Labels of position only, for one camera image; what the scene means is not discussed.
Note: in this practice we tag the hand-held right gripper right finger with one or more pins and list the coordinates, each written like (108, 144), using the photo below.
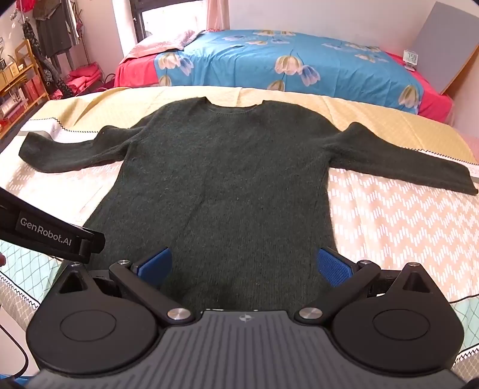
(333, 267)

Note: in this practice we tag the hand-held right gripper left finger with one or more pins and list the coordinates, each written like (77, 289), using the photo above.
(155, 263)

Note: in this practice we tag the dark green sweater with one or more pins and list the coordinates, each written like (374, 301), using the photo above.
(232, 179)

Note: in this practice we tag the red clothes pile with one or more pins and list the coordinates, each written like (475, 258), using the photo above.
(84, 78)

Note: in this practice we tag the dark hanging clothes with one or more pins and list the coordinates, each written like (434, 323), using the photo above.
(52, 30)

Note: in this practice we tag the teal grid patterned sheet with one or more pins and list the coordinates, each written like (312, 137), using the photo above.
(26, 269)

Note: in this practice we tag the wooden shelf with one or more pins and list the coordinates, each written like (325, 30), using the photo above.
(18, 82)

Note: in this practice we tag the yellow blanket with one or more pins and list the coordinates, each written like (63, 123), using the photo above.
(374, 112)

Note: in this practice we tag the blue floral quilt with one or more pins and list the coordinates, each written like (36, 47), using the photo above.
(243, 63)

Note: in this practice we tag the pink pillow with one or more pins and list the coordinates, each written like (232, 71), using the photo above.
(161, 45)

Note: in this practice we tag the white digital clock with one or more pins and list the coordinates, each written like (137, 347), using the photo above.
(411, 59)

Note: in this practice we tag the window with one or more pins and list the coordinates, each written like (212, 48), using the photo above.
(168, 17)

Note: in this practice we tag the grey board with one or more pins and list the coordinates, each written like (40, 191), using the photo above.
(449, 45)

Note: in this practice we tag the pink curtain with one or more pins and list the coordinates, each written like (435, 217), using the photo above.
(217, 15)

